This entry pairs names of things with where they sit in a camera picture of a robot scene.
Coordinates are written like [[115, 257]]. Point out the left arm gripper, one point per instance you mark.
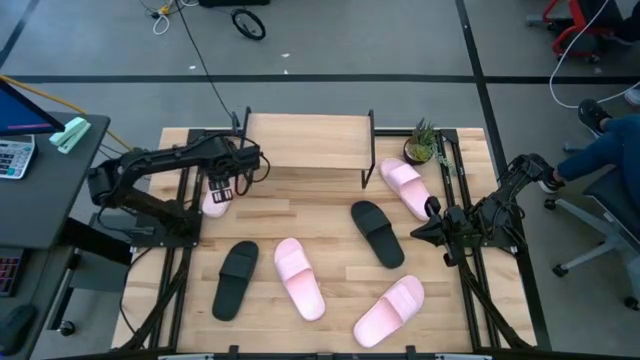
[[235, 160]]

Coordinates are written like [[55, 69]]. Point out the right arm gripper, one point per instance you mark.
[[460, 230]]

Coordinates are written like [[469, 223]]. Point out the pink slide sandal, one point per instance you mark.
[[300, 285], [385, 315], [402, 182], [214, 210]]

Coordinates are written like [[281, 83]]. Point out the black slide sandal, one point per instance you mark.
[[232, 290], [377, 235]]

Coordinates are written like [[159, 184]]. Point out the wooden shelf with black frame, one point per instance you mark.
[[310, 142]]

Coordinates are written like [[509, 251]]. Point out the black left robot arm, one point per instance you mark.
[[150, 157]]

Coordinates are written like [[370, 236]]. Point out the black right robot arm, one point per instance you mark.
[[500, 220]]

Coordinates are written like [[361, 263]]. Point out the potted succulent plant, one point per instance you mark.
[[419, 150]]

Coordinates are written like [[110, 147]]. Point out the mint green stapler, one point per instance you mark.
[[70, 134]]

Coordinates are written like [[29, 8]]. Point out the black desk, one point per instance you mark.
[[45, 200]]

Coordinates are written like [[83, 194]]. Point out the blue grey office chair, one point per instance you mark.
[[615, 200]]

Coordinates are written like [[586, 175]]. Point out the seated person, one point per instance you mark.
[[600, 150]]

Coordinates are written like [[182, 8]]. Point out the black floor box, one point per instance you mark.
[[235, 3]]

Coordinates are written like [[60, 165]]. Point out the grey desk calculator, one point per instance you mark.
[[14, 157]]

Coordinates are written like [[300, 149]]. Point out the computer monitor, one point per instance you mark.
[[20, 112]]

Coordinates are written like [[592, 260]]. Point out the backlit keyboard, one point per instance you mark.
[[9, 275]]

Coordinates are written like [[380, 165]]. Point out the person's white shoe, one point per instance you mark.
[[634, 96]]

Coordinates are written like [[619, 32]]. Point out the black computer mouse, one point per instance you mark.
[[15, 327]]

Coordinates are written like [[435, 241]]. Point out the red and black chair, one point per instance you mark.
[[579, 17]]

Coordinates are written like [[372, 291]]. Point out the black metal table frame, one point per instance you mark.
[[395, 132]]

